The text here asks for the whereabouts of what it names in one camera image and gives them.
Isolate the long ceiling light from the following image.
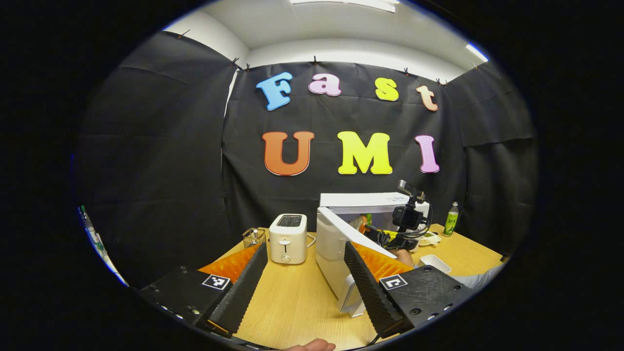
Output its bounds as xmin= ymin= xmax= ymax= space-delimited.
xmin=290 ymin=0 xmax=398 ymax=13

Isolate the white toaster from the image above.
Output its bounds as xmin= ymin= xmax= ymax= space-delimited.
xmin=269 ymin=214 xmax=308 ymax=265

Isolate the small ceiling light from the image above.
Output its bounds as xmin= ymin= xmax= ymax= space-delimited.
xmin=465 ymin=42 xmax=489 ymax=63

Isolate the white rectangular tray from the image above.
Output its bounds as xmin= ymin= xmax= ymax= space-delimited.
xmin=418 ymin=253 xmax=452 ymax=275

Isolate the black backdrop cloth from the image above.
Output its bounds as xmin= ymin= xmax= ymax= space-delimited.
xmin=73 ymin=30 xmax=539 ymax=288

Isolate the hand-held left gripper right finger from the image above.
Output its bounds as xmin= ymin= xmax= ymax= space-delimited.
xmin=344 ymin=242 xmax=477 ymax=340

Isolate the wire mesh basket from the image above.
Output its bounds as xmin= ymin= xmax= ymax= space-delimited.
xmin=242 ymin=227 xmax=267 ymax=250

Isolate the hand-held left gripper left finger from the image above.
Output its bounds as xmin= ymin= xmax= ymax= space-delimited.
xmin=138 ymin=242 xmax=269 ymax=338

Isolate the white microwave oven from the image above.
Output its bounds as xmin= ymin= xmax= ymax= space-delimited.
xmin=315 ymin=192 xmax=431 ymax=318

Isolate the green drink bottle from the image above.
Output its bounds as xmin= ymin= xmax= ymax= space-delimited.
xmin=442 ymin=202 xmax=460 ymax=237

